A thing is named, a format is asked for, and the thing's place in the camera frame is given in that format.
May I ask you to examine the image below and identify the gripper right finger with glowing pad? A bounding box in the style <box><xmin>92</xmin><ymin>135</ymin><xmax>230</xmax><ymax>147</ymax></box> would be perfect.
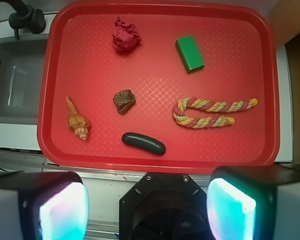
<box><xmin>206</xmin><ymin>165</ymin><xmax>300</xmax><ymax>240</ymax></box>

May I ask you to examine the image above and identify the dark green oblong stone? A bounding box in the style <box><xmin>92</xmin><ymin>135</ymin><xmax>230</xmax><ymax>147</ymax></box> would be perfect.
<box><xmin>121</xmin><ymin>132</ymin><xmax>166</xmax><ymax>156</ymax></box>

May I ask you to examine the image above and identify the crumpled red paper ball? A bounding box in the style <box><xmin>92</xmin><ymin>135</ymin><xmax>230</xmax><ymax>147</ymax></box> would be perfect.
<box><xmin>112</xmin><ymin>17</ymin><xmax>143</xmax><ymax>52</ymax></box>

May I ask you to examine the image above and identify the black faucet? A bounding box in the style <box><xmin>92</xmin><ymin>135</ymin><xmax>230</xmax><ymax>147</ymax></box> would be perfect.
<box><xmin>0</xmin><ymin>0</ymin><xmax>47</xmax><ymax>71</ymax></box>

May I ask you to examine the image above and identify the green rectangular block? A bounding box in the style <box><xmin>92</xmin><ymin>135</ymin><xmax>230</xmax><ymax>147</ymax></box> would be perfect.
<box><xmin>175</xmin><ymin>35</ymin><xmax>205</xmax><ymax>73</ymax></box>

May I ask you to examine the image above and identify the orange spiral seashell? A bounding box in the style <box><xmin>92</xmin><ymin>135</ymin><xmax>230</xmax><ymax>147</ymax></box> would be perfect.
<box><xmin>66</xmin><ymin>96</ymin><xmax>91</xmax><ymax>141</ymax></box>

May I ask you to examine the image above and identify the brown rough rock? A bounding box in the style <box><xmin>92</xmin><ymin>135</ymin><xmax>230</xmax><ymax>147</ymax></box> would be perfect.
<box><xmin>112</xmin><ymin>89</ymin><xmax>136</xmax><ymax>114</ymax></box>

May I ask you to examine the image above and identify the red plastic tray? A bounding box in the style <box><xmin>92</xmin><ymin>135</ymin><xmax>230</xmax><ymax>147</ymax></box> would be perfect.
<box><xmin>38</xmin><ymin>0</ymin><xmax>280</xmax><ymax>174</ymax></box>

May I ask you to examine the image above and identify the black octagonal mount plate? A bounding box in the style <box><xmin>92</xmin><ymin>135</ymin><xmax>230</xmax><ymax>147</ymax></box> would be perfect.
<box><xmin>118</xmin><ymin>172</ymin><xmax>214</xmax><ymax>240</ymax></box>

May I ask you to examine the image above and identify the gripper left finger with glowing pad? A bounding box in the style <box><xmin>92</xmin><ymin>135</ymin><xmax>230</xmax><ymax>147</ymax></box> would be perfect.
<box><xmin>0</xmin><ymin>171</ymin><xmax>89</xmax><ymax>240</ymax></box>

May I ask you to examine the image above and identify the grey sink basin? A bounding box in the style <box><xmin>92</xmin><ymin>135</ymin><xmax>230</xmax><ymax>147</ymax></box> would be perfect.
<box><xmin>0</xmin><ymin>34</ymin><xmax>48</xmax><ymax>125</ymax></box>

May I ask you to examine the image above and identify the multicolour twisted rope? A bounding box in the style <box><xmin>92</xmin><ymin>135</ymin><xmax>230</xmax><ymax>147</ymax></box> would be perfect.
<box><xmin>172</xmin><ymin>96</ymin><xmax>259</xmax><ymax>130</ymax></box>

